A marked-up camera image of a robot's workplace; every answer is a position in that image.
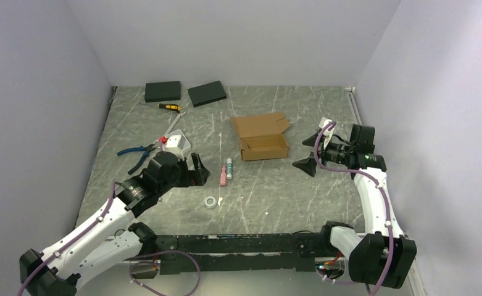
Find grey white rectangular device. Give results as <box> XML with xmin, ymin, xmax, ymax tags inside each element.
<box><xmin>168</xmin><ymin>129</ymin><xmax>191</xmax><ymax>154</ymax></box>

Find green white glue stick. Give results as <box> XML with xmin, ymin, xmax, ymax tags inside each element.
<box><xmin>226</xmin><ymin>158</ymin><xmax>233</xmax><ymax>179</ymax></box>

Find silver combination wrench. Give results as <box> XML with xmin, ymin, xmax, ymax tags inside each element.
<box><xmin>154</xmin><ymin>111</ymin><xmax>187</xmax><ymax>147</ymax></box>

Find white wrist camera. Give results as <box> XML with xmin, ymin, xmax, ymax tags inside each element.
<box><xmin>319</xmin><ymin>117</ymin><xmax>336</xmax><ymax>149</ymax></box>
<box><xmin>161</xmin><ymin>136</ymin><xmax>185</xmax><ymax>160</ymax></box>

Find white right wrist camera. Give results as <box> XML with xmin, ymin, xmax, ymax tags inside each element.
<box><xmin>319</xmin><ymin>117</ymin><xmax>336</xmax><ymax>149</ymax></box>

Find pink marker pen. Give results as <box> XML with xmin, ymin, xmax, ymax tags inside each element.
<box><xmin>220</xmin><ymin>165</ymin><xmax>227</xmax><ymax>186</ymax></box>

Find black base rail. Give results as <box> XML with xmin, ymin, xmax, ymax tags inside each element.
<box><xmin>131</xmin><ymin>231</ymin><xmax>339</xmax><ymax>275</ymax></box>

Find brown cardboard box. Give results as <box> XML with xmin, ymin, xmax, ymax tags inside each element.
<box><xmin>231</xmin><ymin>112</ymin><xmax>291</xmax><ymax>162</ymax></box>

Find black foam block right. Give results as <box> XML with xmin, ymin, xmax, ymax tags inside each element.
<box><xmin>188</xmin><ymin>81</ymin><xmax>227</xmax><ymax>107</ymax></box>

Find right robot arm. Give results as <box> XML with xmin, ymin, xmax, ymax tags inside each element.
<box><xmin>293</xmin><ymin>118</ymin><xmax>417</xmax><ymax>295</ymax></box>

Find blue handled pliers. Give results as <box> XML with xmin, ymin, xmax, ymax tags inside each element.
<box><xmin>116</xmin><ymin>144</ymin><xmax>157</xmax><ymax>176</ymax></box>

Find yellow black screwdriver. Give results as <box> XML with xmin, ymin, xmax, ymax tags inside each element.
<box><xmin>157</xmin><ymin>104</ymin><xmax>182</xmax><ymax>113</ymax></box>

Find clear tape roll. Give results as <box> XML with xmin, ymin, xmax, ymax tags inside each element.
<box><xmin>204</xmin><ymin>196</ymin><xmax>218</xmax><ymax>209</ymax></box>

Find black foam block left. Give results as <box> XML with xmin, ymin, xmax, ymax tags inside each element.
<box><xmin>144</xmin><ymin>81</ymin><xmax>181</xmax><ymax>103</ymax></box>

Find black foam block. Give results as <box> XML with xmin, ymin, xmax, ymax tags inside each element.
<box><xmin>188</xmin><ymin>81</ymin><xmax>227</xmax><ymax>107</ymax></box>
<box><xmin>144</xmin><ymin>81</ymin><xmax>181</xmax><ymax>103</ymax></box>

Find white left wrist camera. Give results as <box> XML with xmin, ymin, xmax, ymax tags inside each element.
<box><xmin>161</xmin><ymin>136</ymin><xmax>185</xmax><ymax>160</ymax></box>

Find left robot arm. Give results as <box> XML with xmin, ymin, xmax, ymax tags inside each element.
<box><xmin>17</xmin><ymin>151</ymin><xmax>210</xmax><ymax>295</ymax></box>

